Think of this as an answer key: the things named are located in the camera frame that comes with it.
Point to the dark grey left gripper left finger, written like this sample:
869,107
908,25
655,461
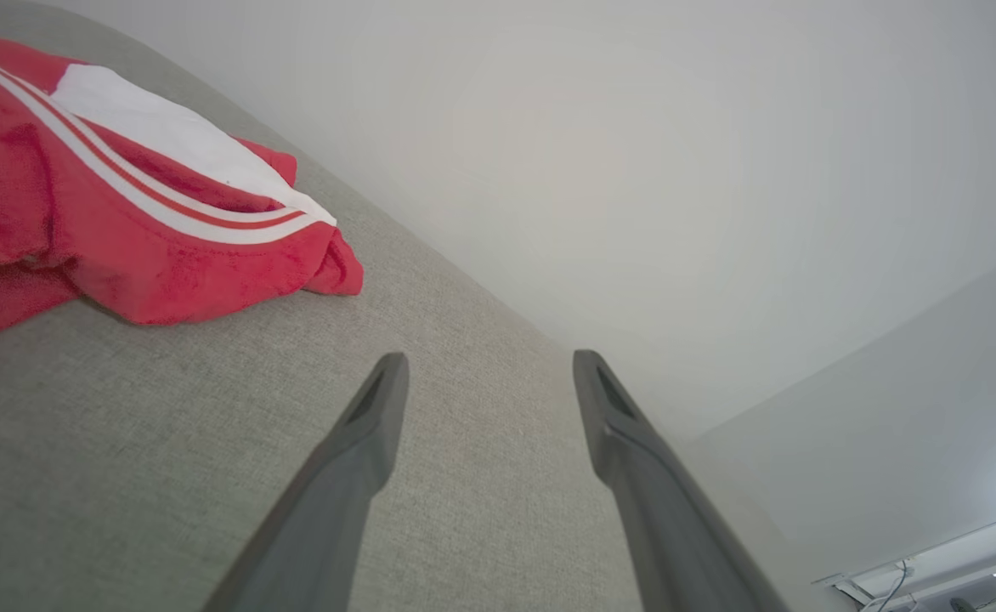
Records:
328,510

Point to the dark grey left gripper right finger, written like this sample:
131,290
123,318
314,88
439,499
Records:
676,527

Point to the red shirt with white sleeves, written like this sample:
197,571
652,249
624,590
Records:
82,238

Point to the grey fabric sofa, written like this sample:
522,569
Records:
166,467

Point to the white wall unit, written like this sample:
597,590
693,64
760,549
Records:
965,582

